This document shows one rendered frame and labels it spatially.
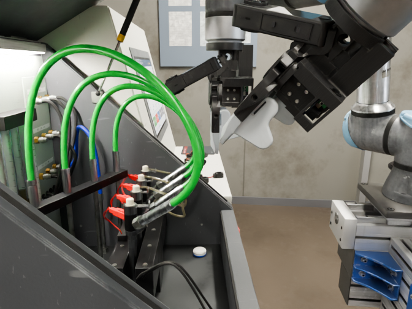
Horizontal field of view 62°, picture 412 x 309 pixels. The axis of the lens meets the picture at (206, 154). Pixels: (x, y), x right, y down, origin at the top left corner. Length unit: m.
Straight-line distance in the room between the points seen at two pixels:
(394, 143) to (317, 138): 2.45
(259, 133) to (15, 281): 0.32
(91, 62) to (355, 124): 0.79
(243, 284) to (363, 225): 0.41
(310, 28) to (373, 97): 0.69
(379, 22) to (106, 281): 0.38
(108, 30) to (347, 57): 0.79
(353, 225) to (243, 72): 0.55
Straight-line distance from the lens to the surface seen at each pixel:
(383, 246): 1.07
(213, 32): 0.64
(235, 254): 0.86
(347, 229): 1.02
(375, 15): 0.36
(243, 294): 0.74
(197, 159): 0.54
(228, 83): 0.64
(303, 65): 0.38
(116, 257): 0.81
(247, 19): 0.42
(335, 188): 3.65
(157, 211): 0.61
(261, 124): 0.41
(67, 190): 0.86
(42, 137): 0.98
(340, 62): 0.39
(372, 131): 1.07
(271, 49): 3.32
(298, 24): 0.39
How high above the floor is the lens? 1.39
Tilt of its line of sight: 15 degrees down
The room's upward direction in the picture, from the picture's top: straight up
